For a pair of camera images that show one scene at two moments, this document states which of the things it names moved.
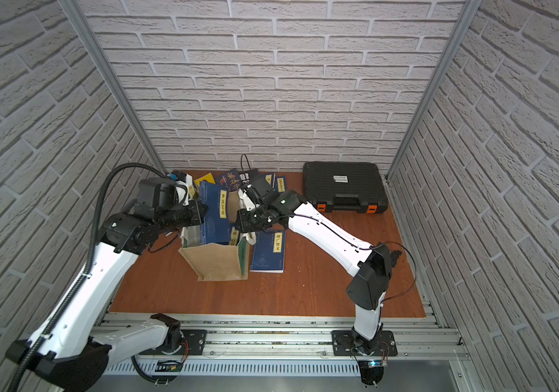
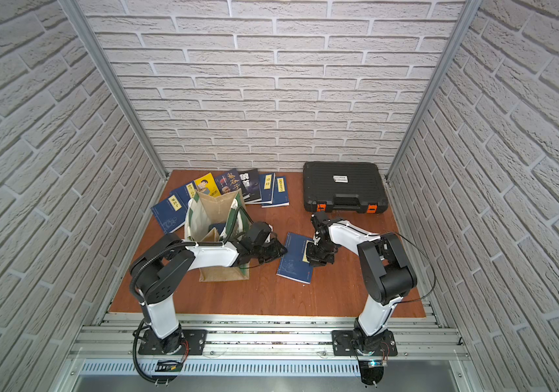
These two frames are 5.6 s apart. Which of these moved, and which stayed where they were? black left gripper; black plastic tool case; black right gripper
Moved: black right gripper; black left gripper
Stayed: black plastic tool case
